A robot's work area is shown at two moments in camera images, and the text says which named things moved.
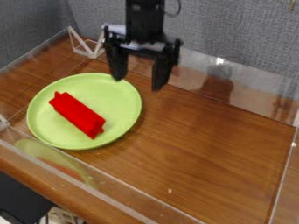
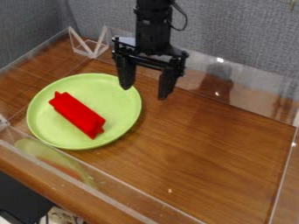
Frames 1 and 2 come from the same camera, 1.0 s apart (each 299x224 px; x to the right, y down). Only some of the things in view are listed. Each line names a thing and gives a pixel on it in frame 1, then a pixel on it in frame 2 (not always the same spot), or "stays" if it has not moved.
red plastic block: [85, 120] stays
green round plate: [113, 99] stays
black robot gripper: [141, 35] -> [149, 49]
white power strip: [60, 216] stays
